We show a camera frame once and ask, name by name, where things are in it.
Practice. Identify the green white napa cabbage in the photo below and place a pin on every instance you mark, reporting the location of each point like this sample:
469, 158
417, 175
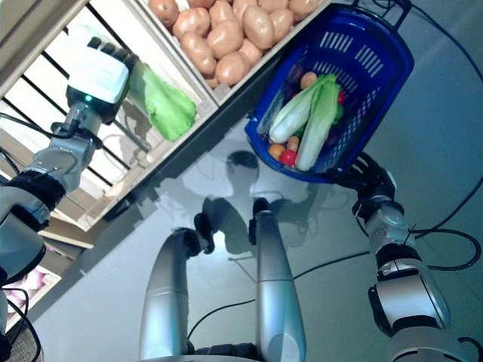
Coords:
317, 128
170, 109
290, 117

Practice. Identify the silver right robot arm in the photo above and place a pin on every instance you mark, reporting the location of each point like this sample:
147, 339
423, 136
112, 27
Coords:
407, 301

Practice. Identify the silver left robot leg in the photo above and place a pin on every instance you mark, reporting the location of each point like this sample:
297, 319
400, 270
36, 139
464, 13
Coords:
162, 301

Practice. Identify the small red chili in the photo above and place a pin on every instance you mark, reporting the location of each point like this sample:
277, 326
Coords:
341, 98

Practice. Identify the silver right robot leg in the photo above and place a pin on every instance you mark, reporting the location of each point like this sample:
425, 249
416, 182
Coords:
275, 283

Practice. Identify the blue plastic shopping basket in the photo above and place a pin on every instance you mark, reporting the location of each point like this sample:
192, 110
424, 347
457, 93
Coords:
396, 64

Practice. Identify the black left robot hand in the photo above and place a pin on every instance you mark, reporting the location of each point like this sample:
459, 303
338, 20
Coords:
98, 75

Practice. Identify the red tomato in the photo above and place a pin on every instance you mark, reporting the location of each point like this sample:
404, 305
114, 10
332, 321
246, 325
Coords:
288, 157

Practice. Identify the silver robot leg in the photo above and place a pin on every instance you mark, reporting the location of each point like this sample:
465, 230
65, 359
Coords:
162, 301
275, 283

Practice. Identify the light wooden crate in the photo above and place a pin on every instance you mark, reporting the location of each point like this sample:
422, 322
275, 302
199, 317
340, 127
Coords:
37, 301
222, 96
162, 158

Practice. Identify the small orange fruit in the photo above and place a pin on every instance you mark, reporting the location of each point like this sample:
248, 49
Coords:
276, 152

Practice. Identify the purple eggplant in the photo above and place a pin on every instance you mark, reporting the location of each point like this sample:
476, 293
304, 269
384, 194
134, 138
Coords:
334, 137
294, 81

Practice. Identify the brown potato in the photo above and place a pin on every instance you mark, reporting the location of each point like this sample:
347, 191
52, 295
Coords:
198, 53
220, 11
281, 24
190, 20
224, 37
293, 143
164, 9
309, 79
231, 69
251, 53
258, 26

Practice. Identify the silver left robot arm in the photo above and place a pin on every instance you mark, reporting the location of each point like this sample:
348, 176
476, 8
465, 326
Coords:
64, 158

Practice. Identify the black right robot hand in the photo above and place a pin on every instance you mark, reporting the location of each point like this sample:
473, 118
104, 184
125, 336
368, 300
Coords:
373, 184

